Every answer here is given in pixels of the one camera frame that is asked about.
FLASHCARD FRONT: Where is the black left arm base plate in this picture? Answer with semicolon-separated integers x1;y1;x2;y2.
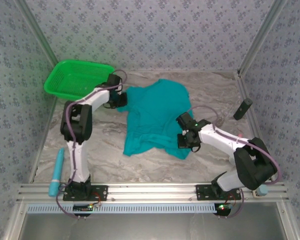
62;183;109;202

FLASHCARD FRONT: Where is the black rectangular device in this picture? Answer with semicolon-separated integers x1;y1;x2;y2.
233;97;254;121

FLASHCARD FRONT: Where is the slotted pale blue cable duct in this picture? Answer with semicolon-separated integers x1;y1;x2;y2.
26;202;220;214

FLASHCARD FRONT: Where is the teal t-shirt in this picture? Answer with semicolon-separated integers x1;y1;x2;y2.
116;78;192;160

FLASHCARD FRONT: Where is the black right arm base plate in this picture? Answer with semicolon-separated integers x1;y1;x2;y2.
195;183;242;202

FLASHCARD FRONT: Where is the light blue microphone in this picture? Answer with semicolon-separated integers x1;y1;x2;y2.
48;147;66;198

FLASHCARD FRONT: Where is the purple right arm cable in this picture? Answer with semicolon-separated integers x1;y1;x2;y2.
188;105;283;219

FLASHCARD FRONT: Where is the aluminium mounting rail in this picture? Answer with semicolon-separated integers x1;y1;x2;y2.
16;182;290;203

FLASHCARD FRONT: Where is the grey translucent front panel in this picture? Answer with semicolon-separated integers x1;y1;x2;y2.
17;212;291;240

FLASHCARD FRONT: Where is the light blue eraser block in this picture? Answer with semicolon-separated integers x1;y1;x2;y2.
254;184;268;198

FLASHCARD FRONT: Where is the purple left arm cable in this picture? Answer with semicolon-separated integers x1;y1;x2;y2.
55;69;129;219

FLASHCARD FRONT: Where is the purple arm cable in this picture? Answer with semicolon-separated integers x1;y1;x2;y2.
55;69;129;219
188;105;283;219

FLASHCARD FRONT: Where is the aluminium frame post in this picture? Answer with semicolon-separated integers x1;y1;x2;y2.
14;0;60;66
236;0;290;76

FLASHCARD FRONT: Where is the green plastic basket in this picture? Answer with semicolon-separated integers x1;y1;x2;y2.
43;59;116;100

